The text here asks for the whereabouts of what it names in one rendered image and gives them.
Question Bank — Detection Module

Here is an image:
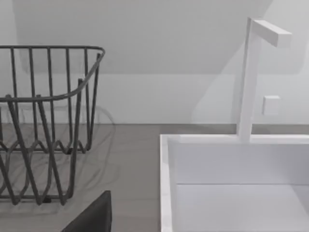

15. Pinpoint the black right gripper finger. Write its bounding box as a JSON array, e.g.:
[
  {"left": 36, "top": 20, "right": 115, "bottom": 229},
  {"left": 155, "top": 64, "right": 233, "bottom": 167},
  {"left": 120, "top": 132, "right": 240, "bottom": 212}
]
[{"left": 61, "top": 190, "right": 112, "bottom": 232}]

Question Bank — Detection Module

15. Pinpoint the white sink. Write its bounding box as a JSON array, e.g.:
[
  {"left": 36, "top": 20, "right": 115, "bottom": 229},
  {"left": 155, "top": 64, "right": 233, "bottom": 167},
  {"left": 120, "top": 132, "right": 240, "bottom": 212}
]
[{"left": 159, "top": 134, "right": 309, "bottom": 232}]

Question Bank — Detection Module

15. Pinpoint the tall white tap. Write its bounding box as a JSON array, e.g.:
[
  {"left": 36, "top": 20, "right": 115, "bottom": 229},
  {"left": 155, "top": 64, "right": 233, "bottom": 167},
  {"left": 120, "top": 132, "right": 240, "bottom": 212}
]
[{"left": 237, "top": 17, "right": 293, "bottom": 144}]

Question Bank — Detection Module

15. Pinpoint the white square tap knob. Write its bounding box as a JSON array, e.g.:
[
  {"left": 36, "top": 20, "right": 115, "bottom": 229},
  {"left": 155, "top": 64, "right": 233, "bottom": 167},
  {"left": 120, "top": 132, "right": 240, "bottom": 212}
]
[{"left": 262, "top": 95, "right": 281, "bottom": 116}]

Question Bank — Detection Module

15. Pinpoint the grey wire dish rack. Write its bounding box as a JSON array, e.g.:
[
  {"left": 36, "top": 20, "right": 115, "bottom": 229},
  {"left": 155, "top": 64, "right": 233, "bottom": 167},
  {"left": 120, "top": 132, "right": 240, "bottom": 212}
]
[{"left": 0, "top": 45, "right": 106, "bottom": 206}]

